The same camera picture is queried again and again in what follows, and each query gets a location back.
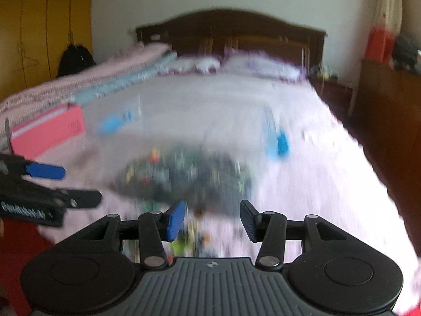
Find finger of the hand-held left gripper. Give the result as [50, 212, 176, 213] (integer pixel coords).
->
[52, 189, 102, 210]
[13, 160, 66, 181]

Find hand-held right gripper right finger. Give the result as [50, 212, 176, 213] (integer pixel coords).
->
[240, 199, 343, 270]

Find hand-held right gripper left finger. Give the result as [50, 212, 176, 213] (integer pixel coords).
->
[79, 200, 186, 269]

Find toy brick pieces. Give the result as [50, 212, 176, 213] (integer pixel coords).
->
[138, 204, 250, 258]

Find heap of dark toy bricks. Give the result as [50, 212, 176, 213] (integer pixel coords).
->
[122, 145, 254, 205]

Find clear bag of bricks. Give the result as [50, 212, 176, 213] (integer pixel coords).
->
[97, 94, 290, 211]

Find pink cardboard box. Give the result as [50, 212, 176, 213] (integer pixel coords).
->
[10, 103, 84, 160]

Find pink folded quilt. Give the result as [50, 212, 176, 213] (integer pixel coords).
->
[0, 43, 172, 116]

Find black bag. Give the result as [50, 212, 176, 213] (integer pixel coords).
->
[57, 43, 96, 78]

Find white fluffy blanket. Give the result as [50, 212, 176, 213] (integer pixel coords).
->
[0, 72, 421, 313]

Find light blue folded quilt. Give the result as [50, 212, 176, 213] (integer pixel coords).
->
[71, 53, 178, 106]

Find yellow wooden wardrobe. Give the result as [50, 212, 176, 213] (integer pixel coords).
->
[0, 0, 94, 102]

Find wooden nightstand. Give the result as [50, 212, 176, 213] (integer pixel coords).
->
[307, 72, 359, 116]

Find white pillow purple frill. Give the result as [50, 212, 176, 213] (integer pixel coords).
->
[222, 51, 301, 81]
[164, 56, 221, 75]

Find clutter on nightstand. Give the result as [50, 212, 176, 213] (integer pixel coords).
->
[309, 64, 337, 80]

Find brown wooden cabinet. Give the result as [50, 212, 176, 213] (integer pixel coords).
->
[349, 57, 421, 257]

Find dark wooden headboard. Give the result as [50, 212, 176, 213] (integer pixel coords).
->
[136, 9, 326, 70]

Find red box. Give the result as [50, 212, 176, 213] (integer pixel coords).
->
[365, 28, 395, 63]

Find stack of folded clothes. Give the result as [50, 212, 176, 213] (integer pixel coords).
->
[393, 34, 421, 70]

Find white patterned curtain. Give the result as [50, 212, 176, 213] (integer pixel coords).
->
[378, 0, 405, 37]

